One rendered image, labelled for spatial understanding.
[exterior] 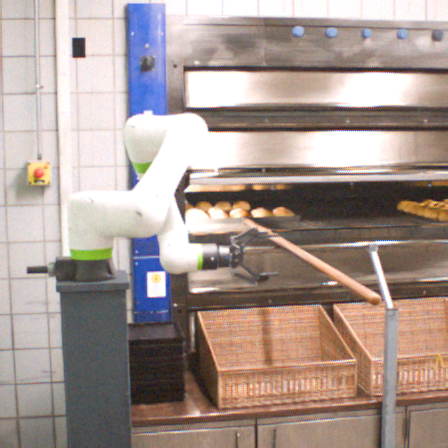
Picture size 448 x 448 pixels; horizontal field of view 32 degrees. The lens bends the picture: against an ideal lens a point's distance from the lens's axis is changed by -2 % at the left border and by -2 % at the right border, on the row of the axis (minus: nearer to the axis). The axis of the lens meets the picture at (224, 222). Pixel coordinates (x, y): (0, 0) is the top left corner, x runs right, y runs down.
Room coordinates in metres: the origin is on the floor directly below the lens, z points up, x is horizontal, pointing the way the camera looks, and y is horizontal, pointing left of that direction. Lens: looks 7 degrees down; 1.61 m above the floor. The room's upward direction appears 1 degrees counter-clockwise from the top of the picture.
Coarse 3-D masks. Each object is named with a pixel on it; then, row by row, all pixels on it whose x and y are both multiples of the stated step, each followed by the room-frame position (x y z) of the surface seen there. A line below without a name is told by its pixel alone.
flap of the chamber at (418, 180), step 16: (288, 176) 3.24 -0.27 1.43; (304, 176) 3.25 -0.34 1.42; (320, 176) 3.26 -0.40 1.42; (336, 176) 3.27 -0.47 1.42; (352, 176) 3.28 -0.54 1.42; (368, 176) 3.29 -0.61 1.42; (384, 176) 3.30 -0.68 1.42; (400, 176) 3.32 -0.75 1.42; (416, 176) 3.33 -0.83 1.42; (432, 176) 3.34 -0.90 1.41
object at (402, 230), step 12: (324, 228) 3.45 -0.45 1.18; (336, 228) 3.45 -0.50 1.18; (348, 228) 3.45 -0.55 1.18; (360, 228) 3.45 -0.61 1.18; (372, 228) 3.45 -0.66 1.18; (384, 228) 3.46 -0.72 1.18; (396, 228) 3.46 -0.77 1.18; (408, 228) 3.47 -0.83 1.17; (420, 228) 3.48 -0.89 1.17; (432, 228) 3.49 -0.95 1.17; (444, 228) 3.50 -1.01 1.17; (192, 240) 3.31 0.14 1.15; (204, 240) 3.32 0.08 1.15; (216, 240) 3.33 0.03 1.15; (228, 240) 3.34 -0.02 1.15; (240, 240) 3.35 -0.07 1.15; (252, 240) 3.36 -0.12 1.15; (264, 240) 3.36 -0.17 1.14
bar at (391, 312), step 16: (400, 240) 3.08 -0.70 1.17; (416, 240) 3.09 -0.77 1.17; (432, 240) 3.10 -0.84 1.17; (384, 288) 2.92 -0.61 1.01; (384, 320) 2.87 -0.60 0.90; (384, 336) 2.86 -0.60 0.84; (384, 352) 2.86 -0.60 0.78; (384, 368) 2.86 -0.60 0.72; (384, 384) 2.85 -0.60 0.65; (384, 400) 2.85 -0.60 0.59; (384, 416) 2.84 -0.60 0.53; (384, 432) 2.84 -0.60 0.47
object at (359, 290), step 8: (248, 224) 3.54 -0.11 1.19; (256, 224) 3.40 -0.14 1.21; (272, 232) 3.12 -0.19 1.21; (272, 240) 3.06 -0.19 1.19; (280, 240) 2.94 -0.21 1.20; (288, 248) 2.80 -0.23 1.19; (296, 248) 2.72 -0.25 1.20; (304, 256) 2.59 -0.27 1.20; (312, 256) 2.54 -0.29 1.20; (312, 264) 2.48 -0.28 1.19; (320, 264) 2.41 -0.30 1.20; (328, 272) 2.31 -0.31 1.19; (336, 272) 2.26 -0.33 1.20; (336, 280) 2.23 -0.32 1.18; (344, 280) 2.16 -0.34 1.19; (352, 280) 2.13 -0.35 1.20; (352, 288) 2.09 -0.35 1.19; (360, 288) 2.04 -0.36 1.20; (360, 296) 2.02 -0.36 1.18; (368, 296) 1.96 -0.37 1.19; (376, 296) 1.94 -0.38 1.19; (376, 304) 1.94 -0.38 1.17
